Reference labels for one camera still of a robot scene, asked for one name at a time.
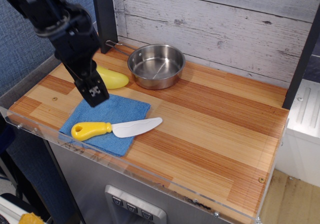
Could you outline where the white ribbed appliance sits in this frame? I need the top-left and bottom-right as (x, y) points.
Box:
(275, 79), (320, 187)

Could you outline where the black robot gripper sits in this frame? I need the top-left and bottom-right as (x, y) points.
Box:
(48, 4), (109, 107)

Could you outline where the blue microfiber cloth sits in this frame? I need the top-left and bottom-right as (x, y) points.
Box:
(58, 94), (152, 158)

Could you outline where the stainless steel cabinet front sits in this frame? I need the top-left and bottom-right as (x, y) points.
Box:
(47, 139), (226, 224)

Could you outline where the stainless steel pot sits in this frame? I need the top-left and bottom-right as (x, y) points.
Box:
(105, 40), (186, 90)

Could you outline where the left black post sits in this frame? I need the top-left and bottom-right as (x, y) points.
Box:
(93, 0), (118, 54)

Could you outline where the yellow toy banana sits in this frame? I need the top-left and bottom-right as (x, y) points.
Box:
(96, 66), (129, 89)

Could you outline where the clear acrylic guard rail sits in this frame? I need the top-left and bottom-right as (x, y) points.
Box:
(3, 103), (289, 224)

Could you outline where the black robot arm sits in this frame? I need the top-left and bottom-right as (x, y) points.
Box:
(7, 0), (110, 107)

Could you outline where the black post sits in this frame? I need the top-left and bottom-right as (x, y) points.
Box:
(282, 10), (320, 110)
(93, 0), (118, 54)

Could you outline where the right black post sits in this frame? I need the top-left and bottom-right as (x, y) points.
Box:
(282, 10), (320, 110)

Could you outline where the yellow handled white toy knife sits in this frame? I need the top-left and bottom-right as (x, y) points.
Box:
(71, 117), (163, 141)

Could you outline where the silver toy dispenser panel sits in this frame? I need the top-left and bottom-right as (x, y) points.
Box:
(104, 185), (167, 224)

